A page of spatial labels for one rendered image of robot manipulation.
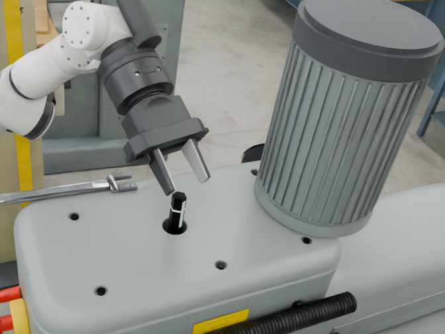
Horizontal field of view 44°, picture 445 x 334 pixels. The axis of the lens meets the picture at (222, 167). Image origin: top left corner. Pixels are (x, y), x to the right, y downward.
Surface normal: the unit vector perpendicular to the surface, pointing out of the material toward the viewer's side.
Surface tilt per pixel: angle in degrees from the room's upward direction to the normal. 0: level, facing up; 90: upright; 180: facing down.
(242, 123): 0
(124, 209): 0
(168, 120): 30
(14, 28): 90
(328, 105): 90
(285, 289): 90
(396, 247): 0
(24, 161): 90
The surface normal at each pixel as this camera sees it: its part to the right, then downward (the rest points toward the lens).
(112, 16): 0.69, -0.47
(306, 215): -0.29, 0.54
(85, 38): -0.57, 0.12
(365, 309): 0.42, 0.60
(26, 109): 0.67, 0.14
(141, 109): 0.44, -0.40
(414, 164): 0.15, -0.78
